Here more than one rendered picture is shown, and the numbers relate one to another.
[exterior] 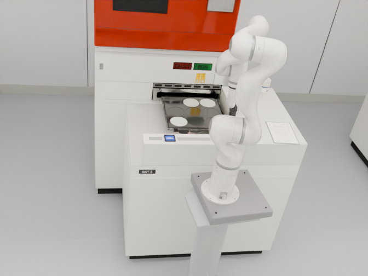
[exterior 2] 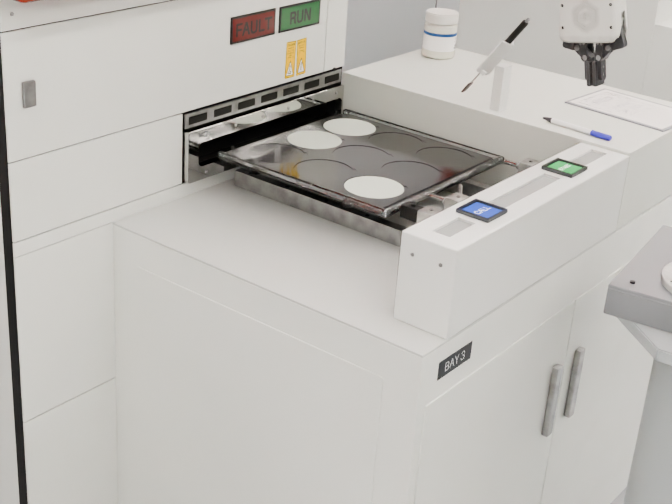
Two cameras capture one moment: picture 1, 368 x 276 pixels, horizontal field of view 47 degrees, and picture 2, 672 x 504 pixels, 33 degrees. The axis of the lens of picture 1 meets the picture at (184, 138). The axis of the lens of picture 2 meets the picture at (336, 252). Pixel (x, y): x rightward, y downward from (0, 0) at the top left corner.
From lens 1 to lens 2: 161 cm
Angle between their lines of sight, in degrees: 36
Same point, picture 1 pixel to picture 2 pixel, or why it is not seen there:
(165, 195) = (483, 428)
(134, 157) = (397, 334)
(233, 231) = (584, 468)
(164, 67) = (209, 45)
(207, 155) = (568, 229)
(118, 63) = (81, 67)
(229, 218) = not seen: outside the picture
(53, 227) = not seen: outside the picture
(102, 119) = (44, 319)
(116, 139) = (91, 386)
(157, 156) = (480, 285)
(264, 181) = not seen: hidden behind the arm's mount
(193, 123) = (411, 178)
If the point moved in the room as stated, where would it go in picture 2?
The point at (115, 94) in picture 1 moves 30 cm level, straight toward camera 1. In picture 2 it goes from (78, 199) to (210, 259)
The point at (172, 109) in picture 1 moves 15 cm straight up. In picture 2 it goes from (304, 169) to (309, 85)
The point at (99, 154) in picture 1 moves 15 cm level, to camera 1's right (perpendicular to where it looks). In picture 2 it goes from (43, 474) to (121, 446)
